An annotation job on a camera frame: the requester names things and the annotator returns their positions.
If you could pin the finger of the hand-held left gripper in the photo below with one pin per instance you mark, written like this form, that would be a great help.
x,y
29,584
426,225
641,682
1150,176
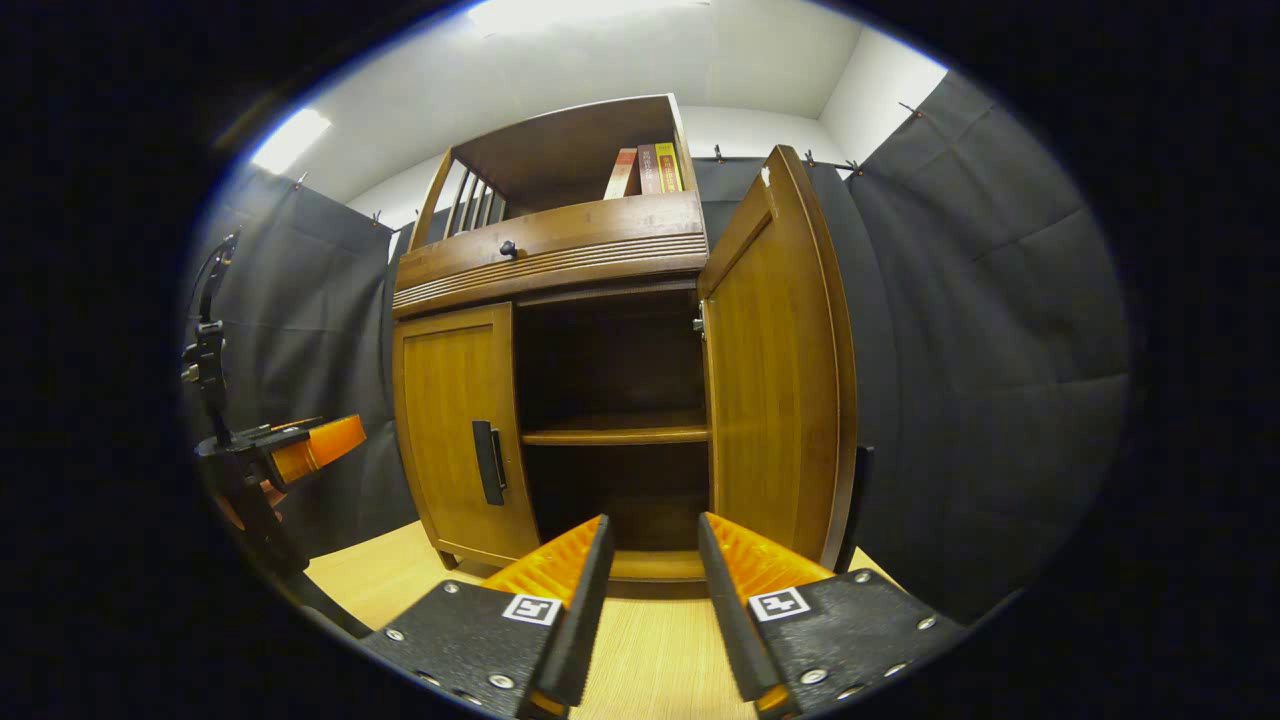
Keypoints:
x,y
325,445
298,422

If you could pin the yellow book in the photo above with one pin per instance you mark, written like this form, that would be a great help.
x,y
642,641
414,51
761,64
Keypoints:
x,y
668,168

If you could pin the large ceiling light panel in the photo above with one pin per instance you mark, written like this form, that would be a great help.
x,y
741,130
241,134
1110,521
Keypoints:
x,y
590,12

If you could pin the black backdrop cloth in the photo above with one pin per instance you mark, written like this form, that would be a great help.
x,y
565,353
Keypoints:
x,y
980,350

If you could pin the dark red book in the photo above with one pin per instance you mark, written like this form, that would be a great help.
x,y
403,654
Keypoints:
x,y
649,170

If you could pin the small ceiling light panel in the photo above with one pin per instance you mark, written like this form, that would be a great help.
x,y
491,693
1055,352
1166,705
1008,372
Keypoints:
x,y
290,140

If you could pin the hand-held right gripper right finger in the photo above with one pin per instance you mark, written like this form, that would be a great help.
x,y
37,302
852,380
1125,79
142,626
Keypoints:
x,y
730,620

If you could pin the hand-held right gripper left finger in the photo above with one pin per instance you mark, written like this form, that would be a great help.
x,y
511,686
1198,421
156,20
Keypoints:
x,y
590,620

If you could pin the wooden drawer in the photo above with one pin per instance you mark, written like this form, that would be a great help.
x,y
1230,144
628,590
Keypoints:
x,y
600,235

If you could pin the wooden shoe cabinet door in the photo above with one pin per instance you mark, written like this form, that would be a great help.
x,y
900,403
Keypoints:
x,y
770,400
450,420

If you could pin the orange-red book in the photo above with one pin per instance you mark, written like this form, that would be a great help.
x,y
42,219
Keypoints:
x,y
622,175

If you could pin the wooden double-door shoe cabinet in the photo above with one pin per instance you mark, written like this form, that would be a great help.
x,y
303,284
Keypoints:
x,y
560,255

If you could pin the wooden inner shelf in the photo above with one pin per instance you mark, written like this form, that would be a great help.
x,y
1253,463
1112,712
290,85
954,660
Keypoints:
x,y
610,434

